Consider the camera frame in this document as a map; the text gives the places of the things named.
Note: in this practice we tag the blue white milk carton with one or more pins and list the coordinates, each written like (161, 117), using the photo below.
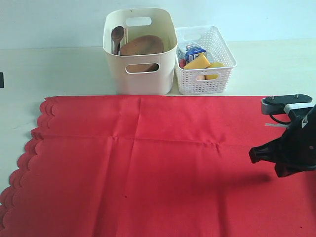
(189, 51)

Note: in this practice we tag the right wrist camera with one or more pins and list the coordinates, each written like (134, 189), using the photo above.
(283, 104)

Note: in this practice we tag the yellow lemon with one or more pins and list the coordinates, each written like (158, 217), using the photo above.
(211, 66)

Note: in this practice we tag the wooden chopstick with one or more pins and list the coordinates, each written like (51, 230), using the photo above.
(126, 37)

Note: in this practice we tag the cream plastic tub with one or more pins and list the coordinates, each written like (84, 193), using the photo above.
(142, 74)

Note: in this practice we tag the red scalloped table cloth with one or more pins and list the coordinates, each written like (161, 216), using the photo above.
(153, 166)

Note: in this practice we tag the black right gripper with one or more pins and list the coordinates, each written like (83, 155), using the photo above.
(295, 150)

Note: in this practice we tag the red sausage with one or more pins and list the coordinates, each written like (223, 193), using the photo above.
(182, 63)

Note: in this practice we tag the brown wooden plate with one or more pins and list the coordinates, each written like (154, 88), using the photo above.
(144, 45)

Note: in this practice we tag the dark wooden spoon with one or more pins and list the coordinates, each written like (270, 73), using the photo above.
(117, 36)

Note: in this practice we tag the white woven plastic basket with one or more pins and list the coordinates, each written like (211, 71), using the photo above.
(210, 38)

